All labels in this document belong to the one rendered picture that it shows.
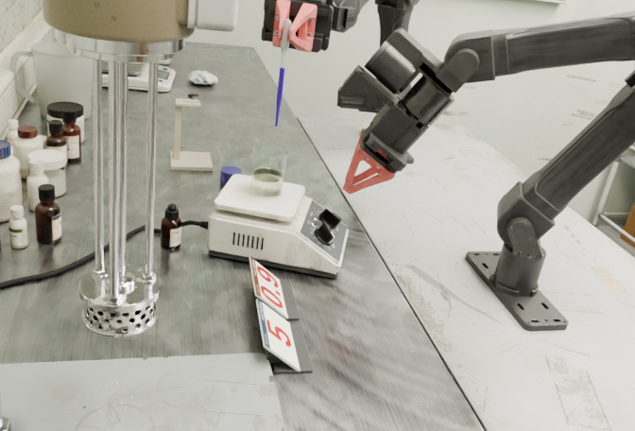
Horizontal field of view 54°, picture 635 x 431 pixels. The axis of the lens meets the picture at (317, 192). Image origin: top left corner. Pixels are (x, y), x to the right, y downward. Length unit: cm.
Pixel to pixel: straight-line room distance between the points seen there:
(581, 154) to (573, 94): 206
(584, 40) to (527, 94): 197
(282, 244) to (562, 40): 46
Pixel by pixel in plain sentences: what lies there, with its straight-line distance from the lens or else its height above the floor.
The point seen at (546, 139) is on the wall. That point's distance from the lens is 297.
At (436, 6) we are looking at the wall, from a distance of 254.
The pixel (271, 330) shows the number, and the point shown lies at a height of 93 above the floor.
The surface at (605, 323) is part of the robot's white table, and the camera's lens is 101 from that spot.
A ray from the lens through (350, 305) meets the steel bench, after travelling 87.
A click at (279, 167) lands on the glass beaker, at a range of 91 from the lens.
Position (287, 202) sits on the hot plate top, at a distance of 93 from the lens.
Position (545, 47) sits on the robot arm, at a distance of 86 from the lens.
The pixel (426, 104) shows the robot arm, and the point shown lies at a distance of 87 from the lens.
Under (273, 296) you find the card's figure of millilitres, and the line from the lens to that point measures 83.
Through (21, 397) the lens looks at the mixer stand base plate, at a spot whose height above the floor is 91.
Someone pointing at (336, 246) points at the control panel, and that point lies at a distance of 94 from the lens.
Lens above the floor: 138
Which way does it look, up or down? 24 degrees down
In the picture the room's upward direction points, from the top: 8 degrees clockwise
